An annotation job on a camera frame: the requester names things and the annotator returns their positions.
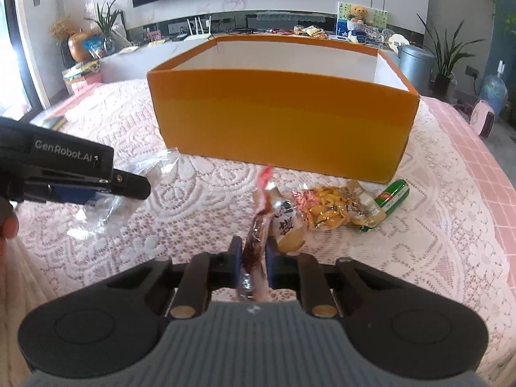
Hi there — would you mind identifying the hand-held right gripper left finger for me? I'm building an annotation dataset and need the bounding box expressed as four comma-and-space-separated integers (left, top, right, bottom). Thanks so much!
91, 236, 245, 319

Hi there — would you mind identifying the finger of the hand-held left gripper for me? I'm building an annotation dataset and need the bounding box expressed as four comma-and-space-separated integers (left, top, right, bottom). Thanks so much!
23, 170, 152, 206

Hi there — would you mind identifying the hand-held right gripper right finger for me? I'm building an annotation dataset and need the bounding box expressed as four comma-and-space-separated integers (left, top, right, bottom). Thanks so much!
264, 245, 419, 319

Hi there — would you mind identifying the red-brown sausage packet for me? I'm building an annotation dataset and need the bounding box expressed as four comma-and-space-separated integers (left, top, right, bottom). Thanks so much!
238, 164, 280, 303

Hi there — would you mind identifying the clear plastic bag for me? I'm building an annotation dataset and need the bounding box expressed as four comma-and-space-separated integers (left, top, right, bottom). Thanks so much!
66, 148, 180, 235

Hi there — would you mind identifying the orange cardboard box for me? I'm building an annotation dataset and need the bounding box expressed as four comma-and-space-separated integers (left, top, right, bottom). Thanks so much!
146, 34, 422, 184

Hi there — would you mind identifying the person's left hand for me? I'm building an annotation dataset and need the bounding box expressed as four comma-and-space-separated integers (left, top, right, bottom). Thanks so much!
0, 213, 19, 251

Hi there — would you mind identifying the beige printed snack packet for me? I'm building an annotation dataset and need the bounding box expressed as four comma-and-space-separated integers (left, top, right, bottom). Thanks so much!
269, 193, 308, 253

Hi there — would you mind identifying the pink box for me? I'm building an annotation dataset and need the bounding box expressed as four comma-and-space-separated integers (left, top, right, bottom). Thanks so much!
62, 70, 102, 96

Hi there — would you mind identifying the yellow snack packet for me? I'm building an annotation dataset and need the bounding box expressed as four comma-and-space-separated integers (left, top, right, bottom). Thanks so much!
296, 181, 383, 233

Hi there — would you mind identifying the brown round vase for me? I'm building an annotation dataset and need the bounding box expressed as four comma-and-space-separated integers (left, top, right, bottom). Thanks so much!
68, 28, 96, 64

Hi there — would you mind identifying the blue snack bag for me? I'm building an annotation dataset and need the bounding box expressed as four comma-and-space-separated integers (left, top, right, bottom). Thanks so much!
83, 36, 106, 59

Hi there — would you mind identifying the white marble TV console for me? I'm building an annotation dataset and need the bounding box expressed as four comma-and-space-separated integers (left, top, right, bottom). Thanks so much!
98, 8, 404, 86

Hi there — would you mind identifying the leafy plant in glass vase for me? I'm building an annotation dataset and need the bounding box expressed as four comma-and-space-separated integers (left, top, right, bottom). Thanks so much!
84, 0, 126, 55

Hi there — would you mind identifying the white lace tablecloth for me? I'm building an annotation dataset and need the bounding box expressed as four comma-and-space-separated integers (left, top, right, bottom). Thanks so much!
12, 78, 505, 372

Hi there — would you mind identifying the green sausage packet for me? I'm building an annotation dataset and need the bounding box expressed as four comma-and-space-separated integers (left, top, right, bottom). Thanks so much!
360, 179, 410, 233

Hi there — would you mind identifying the white router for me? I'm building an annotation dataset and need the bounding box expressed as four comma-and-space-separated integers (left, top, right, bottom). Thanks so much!
183, 14, 213, 41

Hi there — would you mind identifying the pile of snack packets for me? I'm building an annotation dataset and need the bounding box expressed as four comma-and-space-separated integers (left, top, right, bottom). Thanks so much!
266, 24, 330, 40

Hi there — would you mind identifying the grey-blue trash can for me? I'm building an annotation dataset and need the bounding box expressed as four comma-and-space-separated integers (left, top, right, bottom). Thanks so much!
397, 44, 436, 94

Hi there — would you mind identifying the tall plant in black pot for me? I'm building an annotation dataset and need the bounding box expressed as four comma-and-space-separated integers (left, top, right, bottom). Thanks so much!
417, 14, 485, 98

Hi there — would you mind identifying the pink heater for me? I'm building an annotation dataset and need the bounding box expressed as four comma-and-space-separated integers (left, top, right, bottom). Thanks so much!
471, 98, 497, 138

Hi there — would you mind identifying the brown teddy bear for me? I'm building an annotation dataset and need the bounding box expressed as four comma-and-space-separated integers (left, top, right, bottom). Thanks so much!
347, 4, 370, 24

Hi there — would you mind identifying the green white display board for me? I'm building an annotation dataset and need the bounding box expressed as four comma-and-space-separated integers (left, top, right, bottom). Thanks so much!
337, 2, 388, 25

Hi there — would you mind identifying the blue water jug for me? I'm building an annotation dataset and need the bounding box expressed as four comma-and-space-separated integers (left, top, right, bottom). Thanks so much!
481, 60, 509, 114

